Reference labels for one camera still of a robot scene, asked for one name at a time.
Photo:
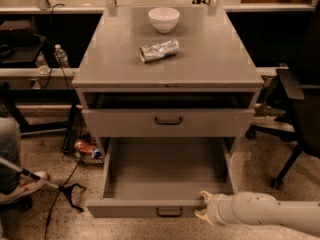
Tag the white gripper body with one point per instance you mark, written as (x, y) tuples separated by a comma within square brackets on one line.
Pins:
[(216, 207)]

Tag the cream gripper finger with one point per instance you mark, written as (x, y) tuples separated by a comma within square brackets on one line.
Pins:
[(206, 196), (201, 214)]

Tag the grey drawer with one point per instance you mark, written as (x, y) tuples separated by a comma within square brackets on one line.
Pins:
[(167, 122), (161, 177)]

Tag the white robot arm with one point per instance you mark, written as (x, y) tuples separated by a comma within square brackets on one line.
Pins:
[(249, 208)]

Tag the grey top drawer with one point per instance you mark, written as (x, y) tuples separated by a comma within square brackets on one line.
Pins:
[(167, 122)]

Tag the grey metal drawer cabinet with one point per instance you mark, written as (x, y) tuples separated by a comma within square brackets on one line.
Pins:
[(211, 70)]

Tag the black office chair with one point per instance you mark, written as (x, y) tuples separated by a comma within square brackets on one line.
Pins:
[(301, 89)]

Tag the orange bottle on floor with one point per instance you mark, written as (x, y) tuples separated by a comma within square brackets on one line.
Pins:
[(88, 149)]

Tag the grabber reach tool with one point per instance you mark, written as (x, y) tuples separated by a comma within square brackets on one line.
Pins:
[(65, 190)]

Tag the crushed silver can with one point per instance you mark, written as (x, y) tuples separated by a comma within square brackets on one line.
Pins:
[(157, 51)]

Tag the white sneaker shoe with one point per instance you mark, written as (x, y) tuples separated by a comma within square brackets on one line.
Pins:
[(25, 188)]

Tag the white ceramic bowl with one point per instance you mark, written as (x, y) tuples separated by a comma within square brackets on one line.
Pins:
[(163, 19)]

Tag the clear plastic water bottle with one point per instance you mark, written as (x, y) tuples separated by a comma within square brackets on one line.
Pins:
[(61, 56)]

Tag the person leg in jeans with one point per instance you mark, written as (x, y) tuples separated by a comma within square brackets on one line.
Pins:
[(9, 150)]

